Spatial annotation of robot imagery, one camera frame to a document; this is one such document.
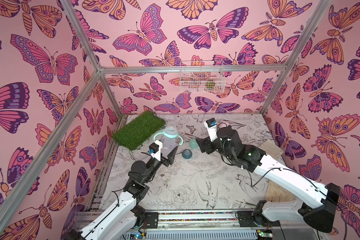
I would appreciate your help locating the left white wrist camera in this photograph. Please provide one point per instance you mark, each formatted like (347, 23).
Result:
(155, 150)

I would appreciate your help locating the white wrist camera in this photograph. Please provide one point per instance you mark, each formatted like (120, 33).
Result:
(212, 128)
(155, 150)

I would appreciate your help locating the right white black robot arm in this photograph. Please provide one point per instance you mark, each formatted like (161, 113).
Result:
(316, 204)

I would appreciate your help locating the dark teal nipple collar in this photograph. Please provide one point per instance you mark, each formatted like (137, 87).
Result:
(187, 154)

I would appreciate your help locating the beige work glove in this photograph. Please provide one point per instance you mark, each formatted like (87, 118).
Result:
(271, 149)

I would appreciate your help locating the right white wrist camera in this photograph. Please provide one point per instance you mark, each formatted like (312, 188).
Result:
(212, 128)

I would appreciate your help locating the white wire basket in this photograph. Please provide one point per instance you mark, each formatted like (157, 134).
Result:
(202, 79)

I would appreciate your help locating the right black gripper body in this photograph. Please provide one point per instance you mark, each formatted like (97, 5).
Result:
(211, 144)

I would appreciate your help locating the green artificial grass mat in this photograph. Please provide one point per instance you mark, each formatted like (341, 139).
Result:
(140, 129)

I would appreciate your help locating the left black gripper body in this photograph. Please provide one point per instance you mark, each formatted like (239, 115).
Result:
(151, 168)

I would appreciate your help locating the teal bottle cap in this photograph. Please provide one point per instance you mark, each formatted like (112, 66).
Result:
(193, 144)

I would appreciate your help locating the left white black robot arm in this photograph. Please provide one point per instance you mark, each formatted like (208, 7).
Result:
(125, 213)

